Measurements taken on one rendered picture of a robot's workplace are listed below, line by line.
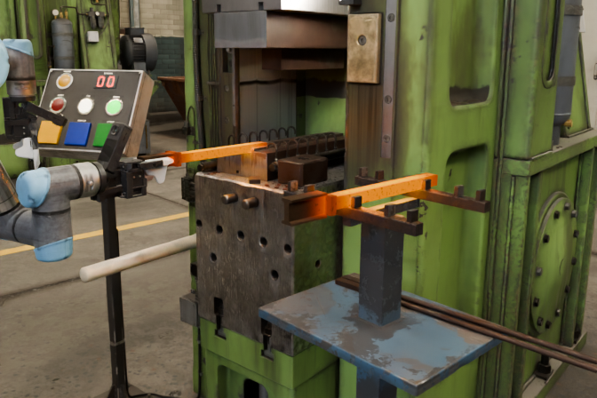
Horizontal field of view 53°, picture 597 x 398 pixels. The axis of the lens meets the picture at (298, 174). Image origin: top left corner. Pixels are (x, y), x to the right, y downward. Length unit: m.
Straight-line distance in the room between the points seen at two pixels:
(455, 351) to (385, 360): 0.13
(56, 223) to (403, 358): 0.73
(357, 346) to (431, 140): 0.59
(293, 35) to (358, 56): 0.21
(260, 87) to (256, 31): 0.38
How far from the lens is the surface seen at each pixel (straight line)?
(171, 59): 10.88
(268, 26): 1.59
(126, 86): 1.94
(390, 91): 1.53
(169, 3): 10.90
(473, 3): 1.81
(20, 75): 1.79
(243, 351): 1.78
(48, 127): 2.02
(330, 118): 2.06
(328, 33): 1.79
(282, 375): 1.71
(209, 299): 1.82
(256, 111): 1.94
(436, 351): 1.12
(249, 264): 1.65
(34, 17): 6.38
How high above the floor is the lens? 1.27
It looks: 12 degrees down
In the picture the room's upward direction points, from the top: straight up
